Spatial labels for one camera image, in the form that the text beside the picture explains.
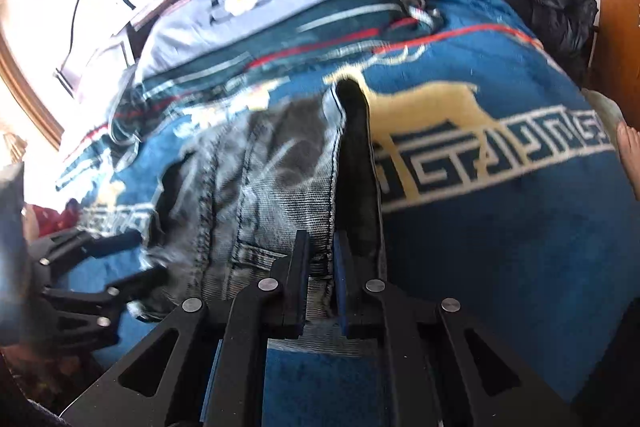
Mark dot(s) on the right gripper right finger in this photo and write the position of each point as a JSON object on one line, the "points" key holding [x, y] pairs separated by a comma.
{"points": [[440, 366]]}

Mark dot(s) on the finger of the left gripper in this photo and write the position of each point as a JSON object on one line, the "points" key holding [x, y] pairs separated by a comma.
{"points": [[92, 319], [58, 253]]}

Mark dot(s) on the grey denim pants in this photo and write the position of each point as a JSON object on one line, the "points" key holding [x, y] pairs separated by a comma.
{"points": [[230, 201]]}

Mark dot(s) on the red garment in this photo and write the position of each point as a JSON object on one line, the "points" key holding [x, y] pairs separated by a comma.
{"points": [[41, 221]]}

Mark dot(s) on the blue deer pattern blanket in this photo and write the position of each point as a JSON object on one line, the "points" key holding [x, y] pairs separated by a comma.
{"points": [[498, 187]]}

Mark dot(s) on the bare foot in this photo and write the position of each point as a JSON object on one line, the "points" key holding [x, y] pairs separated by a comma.
{"points": [[628, 141]]}

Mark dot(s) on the grey slipper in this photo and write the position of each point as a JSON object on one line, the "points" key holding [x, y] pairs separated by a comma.
{"points": [[608, 111]]}

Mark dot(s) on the brown wooden wardrobe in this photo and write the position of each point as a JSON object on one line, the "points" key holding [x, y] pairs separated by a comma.
{"points": [[615, 65]]}

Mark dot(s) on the black jacket pile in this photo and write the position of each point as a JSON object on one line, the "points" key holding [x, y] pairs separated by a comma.
{"points": [[564, 27]]}

